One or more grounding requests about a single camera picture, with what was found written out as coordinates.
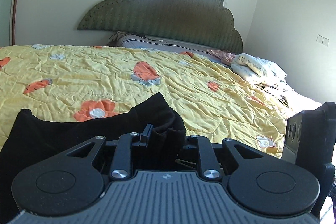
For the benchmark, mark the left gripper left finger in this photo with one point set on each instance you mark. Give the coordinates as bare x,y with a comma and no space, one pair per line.
145,136

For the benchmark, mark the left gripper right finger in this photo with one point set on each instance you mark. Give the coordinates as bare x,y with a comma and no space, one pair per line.
186,141

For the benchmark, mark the black pants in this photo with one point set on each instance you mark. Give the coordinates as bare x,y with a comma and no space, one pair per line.
32,140

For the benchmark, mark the white patterned folded blanket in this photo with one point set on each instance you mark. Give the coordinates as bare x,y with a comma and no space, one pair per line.
256,70

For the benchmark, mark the yellow floral quilt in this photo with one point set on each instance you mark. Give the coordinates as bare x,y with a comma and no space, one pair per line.
76,84

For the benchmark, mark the pink cloth on bed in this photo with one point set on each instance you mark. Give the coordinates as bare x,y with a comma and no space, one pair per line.
225,57

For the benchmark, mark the striped pillow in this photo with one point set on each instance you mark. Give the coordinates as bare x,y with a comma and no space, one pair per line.
123,39

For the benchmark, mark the green upholstered headboard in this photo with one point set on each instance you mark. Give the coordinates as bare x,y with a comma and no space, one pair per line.
203,22

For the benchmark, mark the white wall light switch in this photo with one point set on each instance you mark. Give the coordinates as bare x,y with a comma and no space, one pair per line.
322,40

